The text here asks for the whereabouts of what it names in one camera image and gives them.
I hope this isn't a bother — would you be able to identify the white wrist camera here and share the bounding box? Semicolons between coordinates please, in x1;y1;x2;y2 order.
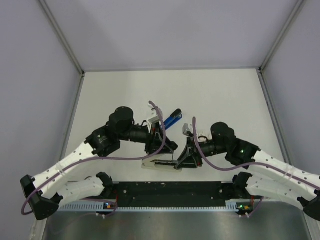
146;104;163;132
182;123;194;137

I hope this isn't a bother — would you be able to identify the aluminium frame post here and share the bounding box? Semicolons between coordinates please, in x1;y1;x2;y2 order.
258;0;307;73
36;0;85;77

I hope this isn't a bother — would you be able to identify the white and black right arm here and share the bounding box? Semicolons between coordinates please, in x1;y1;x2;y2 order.
182;122;320;221

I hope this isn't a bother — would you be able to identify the aluminium frame post right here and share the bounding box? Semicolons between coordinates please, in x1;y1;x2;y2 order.
258;0;307;73

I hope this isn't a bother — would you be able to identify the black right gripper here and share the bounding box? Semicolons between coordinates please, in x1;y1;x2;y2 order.
175;136;228;169

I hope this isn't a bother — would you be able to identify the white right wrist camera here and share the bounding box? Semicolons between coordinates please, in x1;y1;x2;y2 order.
182;123;194;137

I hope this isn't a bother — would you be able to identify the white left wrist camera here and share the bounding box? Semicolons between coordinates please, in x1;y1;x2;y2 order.
146;104;163;132

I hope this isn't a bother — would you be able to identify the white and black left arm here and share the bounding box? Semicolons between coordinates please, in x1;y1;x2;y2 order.
20;106;178;221

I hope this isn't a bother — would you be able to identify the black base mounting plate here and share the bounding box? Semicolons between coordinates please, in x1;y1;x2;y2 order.
107;181;251;208

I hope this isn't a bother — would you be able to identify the aluminium frame post left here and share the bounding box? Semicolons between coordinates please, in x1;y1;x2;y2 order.
36;0;85;77

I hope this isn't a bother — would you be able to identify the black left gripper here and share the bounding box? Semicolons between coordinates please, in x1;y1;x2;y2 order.
118;121;174;155

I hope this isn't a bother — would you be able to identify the grey and black stapler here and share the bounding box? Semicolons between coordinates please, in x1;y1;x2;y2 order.
141;150;181;172

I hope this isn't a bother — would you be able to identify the light blue slotted cable duct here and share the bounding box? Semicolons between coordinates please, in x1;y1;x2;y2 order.
58;201;239;213

